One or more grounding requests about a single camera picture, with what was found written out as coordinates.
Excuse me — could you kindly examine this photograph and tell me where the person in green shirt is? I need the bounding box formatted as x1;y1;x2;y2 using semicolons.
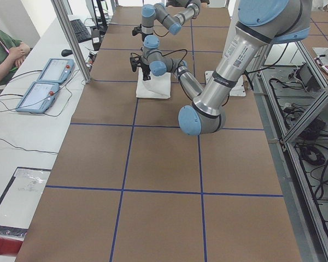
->
0;30;31;86

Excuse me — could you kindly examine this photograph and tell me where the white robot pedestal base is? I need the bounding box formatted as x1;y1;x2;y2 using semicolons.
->
204;70;247;97

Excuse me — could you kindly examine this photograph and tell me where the blue teach pendant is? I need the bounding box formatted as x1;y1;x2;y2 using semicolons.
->
15;81;60;114
37;58;74;84

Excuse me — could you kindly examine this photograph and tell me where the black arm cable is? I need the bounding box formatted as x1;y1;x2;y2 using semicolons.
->
161;48;189;69

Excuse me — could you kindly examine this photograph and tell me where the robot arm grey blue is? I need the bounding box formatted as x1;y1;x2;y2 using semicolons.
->
130;0;312;136
132;0;201;41

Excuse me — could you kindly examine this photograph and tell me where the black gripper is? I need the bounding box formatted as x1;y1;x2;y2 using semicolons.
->
130;53;151;81
132;24;145;41

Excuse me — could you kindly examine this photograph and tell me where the upper blue teach pendant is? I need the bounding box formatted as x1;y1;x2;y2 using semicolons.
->
37;58;74;84

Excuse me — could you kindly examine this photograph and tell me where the aluminium frame post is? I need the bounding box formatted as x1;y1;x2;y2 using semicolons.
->
51;0;91;84

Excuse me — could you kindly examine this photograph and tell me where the red object at edge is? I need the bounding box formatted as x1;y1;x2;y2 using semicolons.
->
0;236;23;256

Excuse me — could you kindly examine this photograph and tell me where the lower blue teach pendant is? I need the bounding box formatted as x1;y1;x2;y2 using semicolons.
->
15;81;60;114

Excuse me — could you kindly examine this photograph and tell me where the black keyboard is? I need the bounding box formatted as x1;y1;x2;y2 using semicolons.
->
70;19;91;43

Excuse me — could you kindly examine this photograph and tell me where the black computer mouse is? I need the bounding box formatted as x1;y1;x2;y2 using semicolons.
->
61;49;73;57

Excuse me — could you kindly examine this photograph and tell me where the white long-sleeve printed shirt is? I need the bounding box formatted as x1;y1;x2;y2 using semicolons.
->
136;68;171;99

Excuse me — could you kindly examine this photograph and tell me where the white paper sheet in sleeve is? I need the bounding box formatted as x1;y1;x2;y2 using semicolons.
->
0;166;51;238

